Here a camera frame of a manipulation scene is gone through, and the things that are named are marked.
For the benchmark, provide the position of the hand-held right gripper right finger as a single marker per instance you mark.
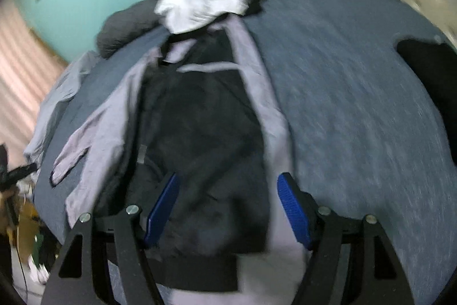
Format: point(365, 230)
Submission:
point(294, 210)

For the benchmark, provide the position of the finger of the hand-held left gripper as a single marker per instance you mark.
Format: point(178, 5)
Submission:
point(21, 172)

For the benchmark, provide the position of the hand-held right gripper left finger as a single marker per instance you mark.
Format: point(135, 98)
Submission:
point(162, 210)

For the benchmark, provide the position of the grey jacket with black lining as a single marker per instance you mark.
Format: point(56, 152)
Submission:
point(200, 133)

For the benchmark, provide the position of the brown object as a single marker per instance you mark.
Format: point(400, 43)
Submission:
point(25, 226)

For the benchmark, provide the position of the light grey cloth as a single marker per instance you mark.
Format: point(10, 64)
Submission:
point(53, 101)

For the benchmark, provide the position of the pink curtain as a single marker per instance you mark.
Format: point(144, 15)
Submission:
point(21, 76)

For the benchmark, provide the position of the blue patterned bed sheet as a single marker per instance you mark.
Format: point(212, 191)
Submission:
point(357, 94)

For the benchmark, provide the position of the dark cloth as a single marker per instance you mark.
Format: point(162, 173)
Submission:
point(428, 87)

